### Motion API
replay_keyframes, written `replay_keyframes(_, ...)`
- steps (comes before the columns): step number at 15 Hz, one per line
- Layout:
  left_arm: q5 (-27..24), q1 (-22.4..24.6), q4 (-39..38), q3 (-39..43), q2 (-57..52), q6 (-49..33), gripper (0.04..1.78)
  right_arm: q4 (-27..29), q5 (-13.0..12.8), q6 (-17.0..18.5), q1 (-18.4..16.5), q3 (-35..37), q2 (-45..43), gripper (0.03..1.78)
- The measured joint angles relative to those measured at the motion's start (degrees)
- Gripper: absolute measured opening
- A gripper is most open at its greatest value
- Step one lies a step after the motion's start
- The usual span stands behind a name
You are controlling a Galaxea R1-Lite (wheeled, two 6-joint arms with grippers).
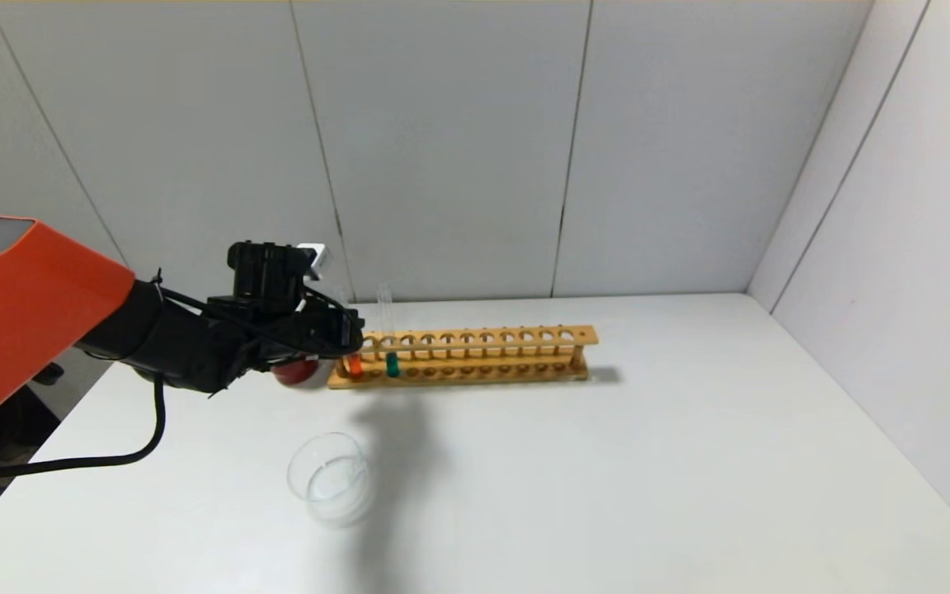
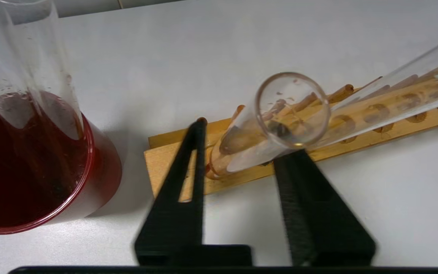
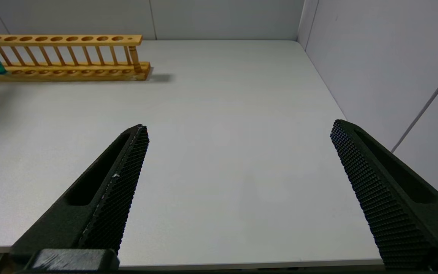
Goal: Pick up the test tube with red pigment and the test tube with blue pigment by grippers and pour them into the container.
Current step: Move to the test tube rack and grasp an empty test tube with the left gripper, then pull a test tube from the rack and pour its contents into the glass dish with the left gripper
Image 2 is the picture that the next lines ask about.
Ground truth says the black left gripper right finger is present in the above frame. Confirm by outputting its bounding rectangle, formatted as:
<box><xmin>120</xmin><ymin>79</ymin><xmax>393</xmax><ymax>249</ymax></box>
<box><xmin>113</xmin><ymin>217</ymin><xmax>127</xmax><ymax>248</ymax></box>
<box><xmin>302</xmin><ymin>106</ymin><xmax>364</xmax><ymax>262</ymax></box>
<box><xmin>273</xmin><ymin>149</ymin><xmax>376</xmax><ymax>267</ymax></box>

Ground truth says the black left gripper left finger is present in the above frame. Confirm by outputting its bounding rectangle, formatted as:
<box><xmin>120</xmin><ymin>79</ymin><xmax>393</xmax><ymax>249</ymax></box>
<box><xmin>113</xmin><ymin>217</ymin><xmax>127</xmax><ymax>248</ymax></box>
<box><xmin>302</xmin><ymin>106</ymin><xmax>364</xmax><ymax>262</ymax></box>
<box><xmin>134</xmin><ymin>117</ymin><xmax>253</xmax><ymax>267</ymax></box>

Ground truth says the test tube with red pigment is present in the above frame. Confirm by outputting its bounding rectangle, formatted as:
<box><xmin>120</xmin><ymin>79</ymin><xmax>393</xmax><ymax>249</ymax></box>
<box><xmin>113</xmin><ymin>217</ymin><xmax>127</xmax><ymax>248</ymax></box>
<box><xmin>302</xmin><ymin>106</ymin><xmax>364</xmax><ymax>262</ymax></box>
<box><xmin>205</xmin><ymin>72</ymin><xmax>332</xmax><ymax>180</ymax></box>

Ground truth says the test tube with blue pigment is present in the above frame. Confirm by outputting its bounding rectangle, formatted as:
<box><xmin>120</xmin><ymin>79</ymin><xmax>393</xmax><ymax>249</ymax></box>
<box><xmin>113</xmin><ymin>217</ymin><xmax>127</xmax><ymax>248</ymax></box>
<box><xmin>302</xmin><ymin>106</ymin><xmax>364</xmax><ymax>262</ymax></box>
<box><xmin>306</xmin><ymin>31</ymin><xmax>438</xmax><ymax>150</ymax></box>

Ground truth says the wooden test tube rack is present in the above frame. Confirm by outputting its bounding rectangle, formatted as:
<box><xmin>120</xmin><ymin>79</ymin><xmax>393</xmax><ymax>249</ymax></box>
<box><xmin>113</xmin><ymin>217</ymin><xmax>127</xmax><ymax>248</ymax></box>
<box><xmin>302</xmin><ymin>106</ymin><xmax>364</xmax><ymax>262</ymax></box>
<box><xmin>144</xmin><ymin>61</ymin><xmax>438</xmax><ymax>202</ymax></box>

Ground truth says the empty clear test tube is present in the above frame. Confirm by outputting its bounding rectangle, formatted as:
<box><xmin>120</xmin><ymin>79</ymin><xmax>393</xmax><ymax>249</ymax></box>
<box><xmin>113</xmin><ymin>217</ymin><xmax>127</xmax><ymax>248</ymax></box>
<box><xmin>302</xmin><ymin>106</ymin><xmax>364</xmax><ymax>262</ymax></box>
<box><xmin>0</xmin><ymin>0</ymin><xmax>85</xmax><ymax>140</ymax></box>

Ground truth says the dark red plastic cup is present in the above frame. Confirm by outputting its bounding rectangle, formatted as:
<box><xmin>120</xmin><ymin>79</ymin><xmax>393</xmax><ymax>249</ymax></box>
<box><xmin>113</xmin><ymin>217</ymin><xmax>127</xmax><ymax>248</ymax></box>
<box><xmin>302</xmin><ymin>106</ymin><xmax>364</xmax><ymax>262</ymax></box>
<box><xmin>0</xmin><ymin>91</ymin><xmax>123</xmax><ymax>235</ymax></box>

